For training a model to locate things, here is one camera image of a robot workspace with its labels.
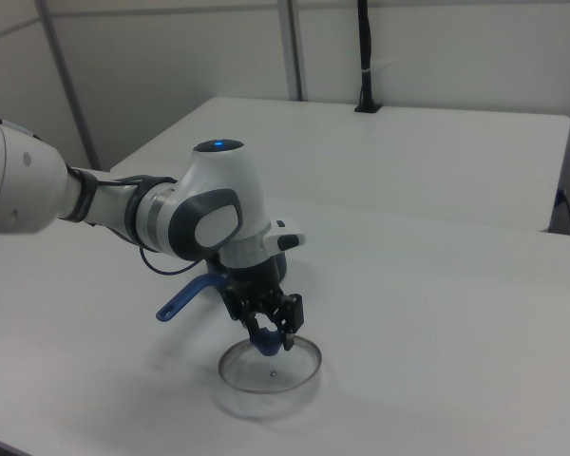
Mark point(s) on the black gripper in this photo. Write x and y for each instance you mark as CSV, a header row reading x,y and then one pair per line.
x,y
252,285

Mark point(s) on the white side table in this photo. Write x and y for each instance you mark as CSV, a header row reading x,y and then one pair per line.
x,y
361,157

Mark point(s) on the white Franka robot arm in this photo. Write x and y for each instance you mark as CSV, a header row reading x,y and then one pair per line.
x,y
209,190

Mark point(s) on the black pole with clamp base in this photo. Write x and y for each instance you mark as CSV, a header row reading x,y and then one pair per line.
x,y
365,47

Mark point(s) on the dark blue saucepan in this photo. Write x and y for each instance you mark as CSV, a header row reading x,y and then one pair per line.
x,y
180,299

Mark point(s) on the glass lid with blue knob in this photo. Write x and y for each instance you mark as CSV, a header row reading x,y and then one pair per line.
x,y
285,375

